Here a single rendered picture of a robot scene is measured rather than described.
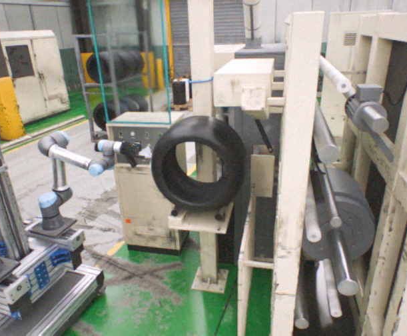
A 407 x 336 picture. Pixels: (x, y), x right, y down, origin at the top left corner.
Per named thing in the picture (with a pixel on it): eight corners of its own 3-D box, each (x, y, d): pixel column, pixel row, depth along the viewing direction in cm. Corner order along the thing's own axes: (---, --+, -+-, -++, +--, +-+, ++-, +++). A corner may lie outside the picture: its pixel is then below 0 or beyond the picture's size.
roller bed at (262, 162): (252, 183, 241) (253, 145, 229) (273, 184, 237) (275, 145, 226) (250, 195, 223) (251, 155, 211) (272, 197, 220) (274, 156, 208)
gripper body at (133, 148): (137, 146, 202) (119, 143, 204) (137, 159, 205) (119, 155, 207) (142, 142, 209) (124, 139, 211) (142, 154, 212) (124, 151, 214)
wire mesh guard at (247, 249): (251, 258, 255) (254, 177, 227) (254, 259, 255) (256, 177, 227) (237, 367, 175) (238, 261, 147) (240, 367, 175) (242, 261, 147)
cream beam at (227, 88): (231, 84, 202) (231, 59, 196) (272, 84, 196) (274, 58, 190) (212, 107, 147) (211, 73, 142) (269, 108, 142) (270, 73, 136)
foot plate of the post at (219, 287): (198, 267, 292) (198, 263, 291) (228, 271, 287) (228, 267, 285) (191, 289, 269) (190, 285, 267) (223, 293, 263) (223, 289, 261)
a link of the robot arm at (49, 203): (37, 216, 225) (32, 199, 220) (50, 206, 237) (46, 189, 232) (52, 218, 222) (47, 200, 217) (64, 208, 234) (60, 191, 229)
